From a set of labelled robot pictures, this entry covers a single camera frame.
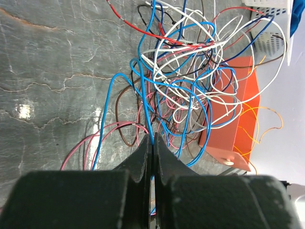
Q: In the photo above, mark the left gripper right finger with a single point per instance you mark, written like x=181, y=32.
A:
x=166, y=167

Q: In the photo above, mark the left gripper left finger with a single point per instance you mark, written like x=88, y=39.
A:
x=136, y=196

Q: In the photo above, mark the orange plastic tray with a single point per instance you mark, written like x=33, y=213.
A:
x=234, y=108

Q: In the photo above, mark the right white plastic basket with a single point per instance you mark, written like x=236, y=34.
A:
x=272, y=40

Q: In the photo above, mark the blue fleece cloth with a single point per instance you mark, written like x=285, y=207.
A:
x=298, y=7

